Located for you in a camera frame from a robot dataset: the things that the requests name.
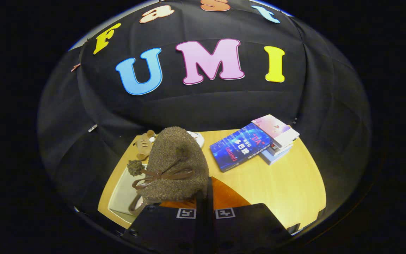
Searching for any pink and white book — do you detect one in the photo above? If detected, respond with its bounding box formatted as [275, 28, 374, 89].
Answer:
[251, 114, 301, 149]

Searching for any brown striped plush toy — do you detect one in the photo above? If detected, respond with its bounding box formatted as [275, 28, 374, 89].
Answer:
[133, 130, 157, 161]

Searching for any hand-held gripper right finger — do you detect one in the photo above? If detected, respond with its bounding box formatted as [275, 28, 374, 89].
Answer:
[207, 177, 291, 250]

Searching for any beige storage box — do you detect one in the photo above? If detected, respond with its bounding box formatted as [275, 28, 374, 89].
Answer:
[107, 163, 148, 225]

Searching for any white plush toy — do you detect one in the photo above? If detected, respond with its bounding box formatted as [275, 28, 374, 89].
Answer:
[187, 131, 205, 149]

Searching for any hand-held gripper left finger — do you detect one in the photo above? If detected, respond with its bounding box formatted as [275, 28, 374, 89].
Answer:
[123, 190, 208, 250]

